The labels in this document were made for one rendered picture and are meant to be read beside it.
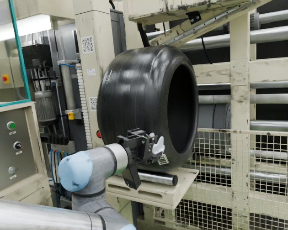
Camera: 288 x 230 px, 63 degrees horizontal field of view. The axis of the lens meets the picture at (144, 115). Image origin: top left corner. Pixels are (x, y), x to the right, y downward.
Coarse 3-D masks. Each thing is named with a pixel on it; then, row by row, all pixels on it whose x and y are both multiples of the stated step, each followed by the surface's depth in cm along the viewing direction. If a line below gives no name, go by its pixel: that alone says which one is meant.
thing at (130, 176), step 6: (132, 162) 62; (132, 168) 63; (126, 174) 65; (132, 174) 64; (138, 174) 66; (126, 180) 68; (132, 180) 65; (138, 180) 67; (132, 186) 67; (138, 186) 68
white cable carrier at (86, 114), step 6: (78, 72) 122; (78, 78) 123; (84, 90) 122; (84, 96) 123; (84, 102) 124; (84, 108) 125; (84, 114) 126; (90, 132) 128; (90, 138) 128; (90, 144) 129
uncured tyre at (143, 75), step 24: (144, 48) 100; (168, 48) 97; (120, 72) 92; (144, 72) 87; (168, 72) 90; (192, 72) 115; (120, 96) 88; (144, 96) 84; (168, 96) 138; (192, 96) 123; (120, 120) 88; (144, 120) 84; (168, 120) 138; (192, 120) 124; (168, 144) 91; (192, 144) 117; (144, 168) 100; (168, 168) 99
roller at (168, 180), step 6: (120, 174) 111; (144, 174) 105; (150, 174) 104; (156, 174) 103; (162, 174) 102; (168, 174) 101; (144, 180) 106; (150, 180) 104; (156, 180) 102; (162, 180) 101; (168, 180) 99; (174, 180) 98
